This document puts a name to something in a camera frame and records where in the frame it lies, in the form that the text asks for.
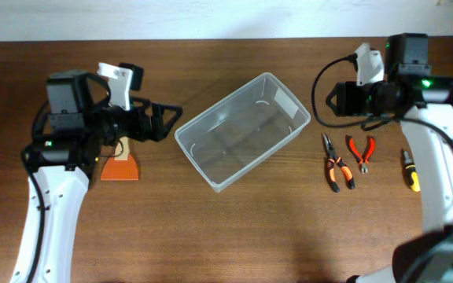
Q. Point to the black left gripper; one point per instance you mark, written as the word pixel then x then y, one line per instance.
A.
pixel 146 123

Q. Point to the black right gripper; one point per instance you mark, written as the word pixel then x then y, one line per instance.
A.
pixel 349 98

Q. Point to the orange scraper wooden handle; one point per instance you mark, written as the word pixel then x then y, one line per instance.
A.
pixel 122 166

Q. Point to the clear plastic container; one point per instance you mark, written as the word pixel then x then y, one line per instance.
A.
pixel 233 136

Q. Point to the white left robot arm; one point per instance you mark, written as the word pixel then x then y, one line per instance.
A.
pixel 67 136

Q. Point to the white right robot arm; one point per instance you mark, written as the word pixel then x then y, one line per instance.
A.
pixel 397 85

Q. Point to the long nose pliers orange black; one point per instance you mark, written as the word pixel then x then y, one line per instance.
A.
pixel 334 161

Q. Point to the yellow black screwdriver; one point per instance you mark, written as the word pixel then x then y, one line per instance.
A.
pixel 410 172

